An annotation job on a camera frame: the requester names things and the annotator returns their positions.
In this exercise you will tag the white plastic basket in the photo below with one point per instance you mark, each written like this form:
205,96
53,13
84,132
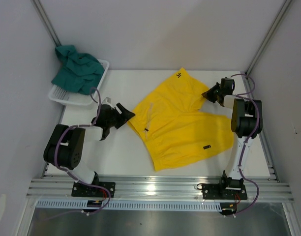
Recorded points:
66,98

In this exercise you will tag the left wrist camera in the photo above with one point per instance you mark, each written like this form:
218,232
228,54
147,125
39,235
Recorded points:
107,101

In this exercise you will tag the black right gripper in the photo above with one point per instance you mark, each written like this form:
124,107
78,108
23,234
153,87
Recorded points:
208,94

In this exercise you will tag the corner aluminium post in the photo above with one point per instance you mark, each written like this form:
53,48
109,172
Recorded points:
46,22
282,13

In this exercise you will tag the green shorts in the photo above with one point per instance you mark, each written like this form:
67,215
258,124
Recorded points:
79,72

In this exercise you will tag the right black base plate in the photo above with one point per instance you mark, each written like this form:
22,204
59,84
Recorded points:
216,192

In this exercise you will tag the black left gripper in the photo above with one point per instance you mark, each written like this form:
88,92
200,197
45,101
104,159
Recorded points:
125,114

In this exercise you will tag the left corner aluminium post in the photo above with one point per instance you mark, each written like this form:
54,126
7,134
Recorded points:
46,22

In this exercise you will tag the white slotted cable duct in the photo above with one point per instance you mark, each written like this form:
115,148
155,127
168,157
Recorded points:
131,205

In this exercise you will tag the right corner aluminium post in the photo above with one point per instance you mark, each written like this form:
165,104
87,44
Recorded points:
282,13

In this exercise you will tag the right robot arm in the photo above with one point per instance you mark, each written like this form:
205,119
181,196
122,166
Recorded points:
246,124

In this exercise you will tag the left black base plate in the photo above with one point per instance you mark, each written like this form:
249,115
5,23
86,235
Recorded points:
80,190

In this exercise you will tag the aluminium rail frame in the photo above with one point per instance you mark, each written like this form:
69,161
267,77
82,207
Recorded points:
152,188

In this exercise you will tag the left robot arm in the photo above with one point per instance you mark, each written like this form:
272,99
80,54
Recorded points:
65,146

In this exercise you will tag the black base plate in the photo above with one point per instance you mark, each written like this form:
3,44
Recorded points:
216,192
80,190

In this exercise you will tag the yellow shorts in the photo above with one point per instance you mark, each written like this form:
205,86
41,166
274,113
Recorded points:
172,127

